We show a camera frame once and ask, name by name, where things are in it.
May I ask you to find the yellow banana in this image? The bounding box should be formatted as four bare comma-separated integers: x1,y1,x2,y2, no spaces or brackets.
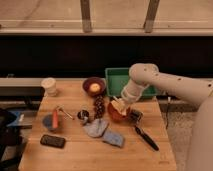
111,100,127,116

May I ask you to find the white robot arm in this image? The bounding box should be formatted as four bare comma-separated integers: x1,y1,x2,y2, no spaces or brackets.
121,63,213,171

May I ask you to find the red bowl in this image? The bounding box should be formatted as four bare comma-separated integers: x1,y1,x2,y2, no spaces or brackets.
107,102,130,122

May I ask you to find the dark maroon bowl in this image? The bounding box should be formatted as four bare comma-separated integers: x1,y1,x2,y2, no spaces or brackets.
82,77,106,97

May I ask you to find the bunch of dark grapes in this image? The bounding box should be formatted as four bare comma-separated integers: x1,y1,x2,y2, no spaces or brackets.
94,96,105,119

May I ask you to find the green plastic tray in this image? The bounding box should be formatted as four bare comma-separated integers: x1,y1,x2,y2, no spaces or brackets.
105,68,157,99

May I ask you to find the blue sponge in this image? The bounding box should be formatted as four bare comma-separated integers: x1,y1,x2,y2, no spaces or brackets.
102,131,124,148

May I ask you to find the yellow round fruit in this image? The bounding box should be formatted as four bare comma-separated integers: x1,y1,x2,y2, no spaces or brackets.
89,83,101,93

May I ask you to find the grey cloth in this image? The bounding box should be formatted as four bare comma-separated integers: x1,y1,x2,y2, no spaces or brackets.
83,118,109,138

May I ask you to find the small dark metal cup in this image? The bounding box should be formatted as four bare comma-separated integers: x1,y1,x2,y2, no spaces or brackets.
77,110,89,125

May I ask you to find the orange carrot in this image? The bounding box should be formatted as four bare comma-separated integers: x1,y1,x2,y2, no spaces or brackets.
52,109,58,129

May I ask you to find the black smartphone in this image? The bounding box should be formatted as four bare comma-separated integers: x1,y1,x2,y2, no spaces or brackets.
40,135,66,148

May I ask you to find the white paper cup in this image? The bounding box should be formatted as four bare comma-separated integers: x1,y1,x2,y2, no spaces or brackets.
41,77,57,97

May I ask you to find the black chair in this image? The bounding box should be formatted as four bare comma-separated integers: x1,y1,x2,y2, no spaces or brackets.
0,108,23,171

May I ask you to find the black handled utensil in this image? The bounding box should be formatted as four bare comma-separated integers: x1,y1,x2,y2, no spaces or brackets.
134,125,159,151

